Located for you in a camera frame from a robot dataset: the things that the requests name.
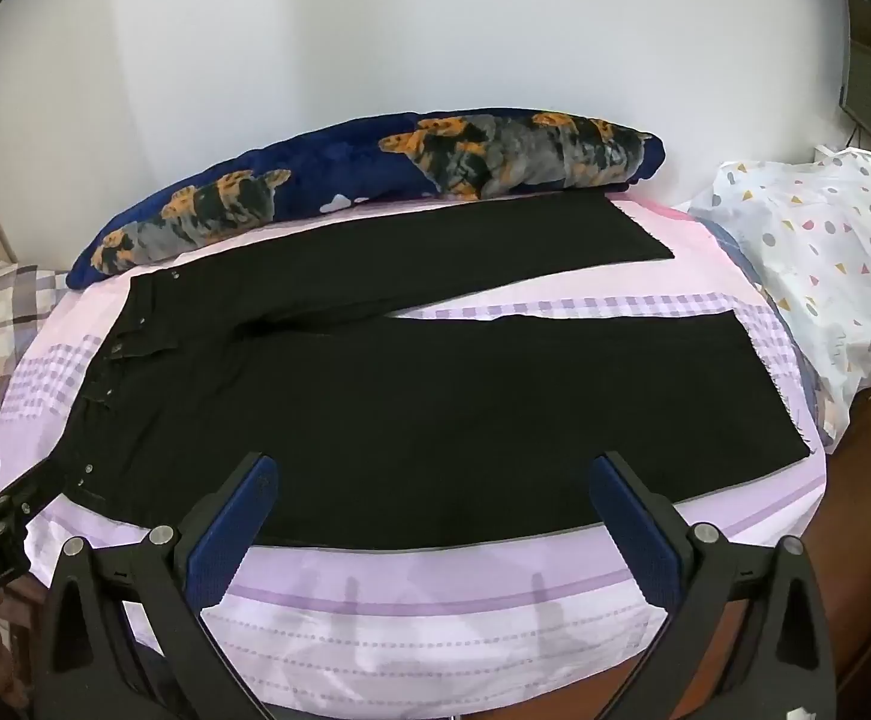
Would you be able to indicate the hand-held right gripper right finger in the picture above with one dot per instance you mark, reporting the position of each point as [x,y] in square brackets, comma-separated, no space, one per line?
[634,532]

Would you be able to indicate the white dotted pillow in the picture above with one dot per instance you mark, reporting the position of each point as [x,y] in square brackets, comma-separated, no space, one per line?
[825,262]

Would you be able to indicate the black pants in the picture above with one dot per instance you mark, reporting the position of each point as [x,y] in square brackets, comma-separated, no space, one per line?
[420,405]

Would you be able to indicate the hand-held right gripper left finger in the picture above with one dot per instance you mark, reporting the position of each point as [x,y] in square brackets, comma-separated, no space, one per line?
[231,532]

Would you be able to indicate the navy animal print blanket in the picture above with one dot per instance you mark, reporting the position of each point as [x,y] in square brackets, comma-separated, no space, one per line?
[315,172]

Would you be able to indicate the brown wooden bed frame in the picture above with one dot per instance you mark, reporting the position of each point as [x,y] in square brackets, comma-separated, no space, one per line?
[870,510]

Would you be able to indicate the pink purple checked bed sheet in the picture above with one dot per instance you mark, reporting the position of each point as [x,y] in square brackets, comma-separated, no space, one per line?
[375,615]

